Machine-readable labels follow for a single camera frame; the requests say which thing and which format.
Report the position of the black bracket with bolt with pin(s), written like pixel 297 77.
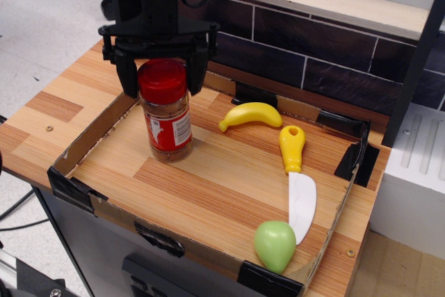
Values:
pixel 19 279

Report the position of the black device under table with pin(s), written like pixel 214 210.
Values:
pixel 147 280

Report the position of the red-capped basil spice bottle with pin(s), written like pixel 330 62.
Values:
pixel 163 93

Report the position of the yellow-handled white toy knife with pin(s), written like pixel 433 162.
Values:
pixel 302 188

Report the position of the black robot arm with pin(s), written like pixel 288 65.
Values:
pixel 159 31

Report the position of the yellow toy banana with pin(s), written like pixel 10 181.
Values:
pixel 251 112

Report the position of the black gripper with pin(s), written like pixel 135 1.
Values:
pixel 160 31

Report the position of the green toy pear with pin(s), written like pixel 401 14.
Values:
pixel 275 244

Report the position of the white grooved block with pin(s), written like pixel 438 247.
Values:
pixel 409 207

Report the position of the cardboard fence with black tape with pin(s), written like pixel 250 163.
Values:
pixel 192 222

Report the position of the black caster wheel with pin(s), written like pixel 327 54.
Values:
pixel 107 9

